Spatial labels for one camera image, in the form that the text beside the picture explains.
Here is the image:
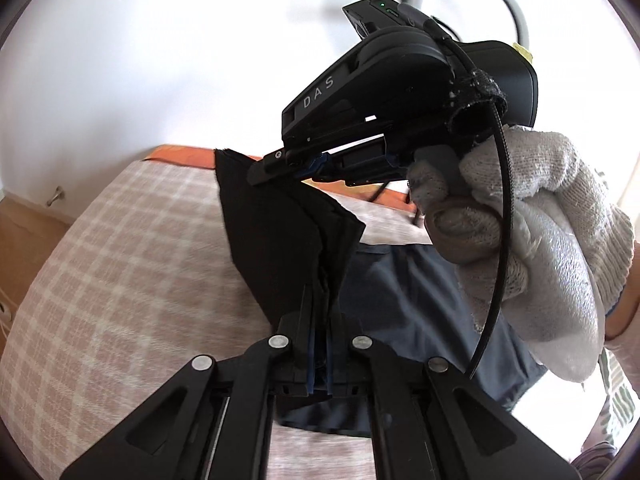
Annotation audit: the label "pink plaid bed blanket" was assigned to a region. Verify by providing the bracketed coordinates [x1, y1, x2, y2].
[0, 156, 436, 480]

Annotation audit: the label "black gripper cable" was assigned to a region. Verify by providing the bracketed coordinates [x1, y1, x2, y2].
[424, 16, 516, 380]

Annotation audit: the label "metal door stopper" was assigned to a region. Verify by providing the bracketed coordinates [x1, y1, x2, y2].
[46, 186, 66, 208]

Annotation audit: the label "white gloved right hand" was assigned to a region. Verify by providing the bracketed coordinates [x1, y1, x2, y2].
[407, 127, 639, 382]

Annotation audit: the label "black pants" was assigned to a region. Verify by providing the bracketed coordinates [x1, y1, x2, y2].
[214, 147, 549, 438]

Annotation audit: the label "orange bed sheet edge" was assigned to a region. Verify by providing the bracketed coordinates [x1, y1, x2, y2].
[143, 144, 416, 214]

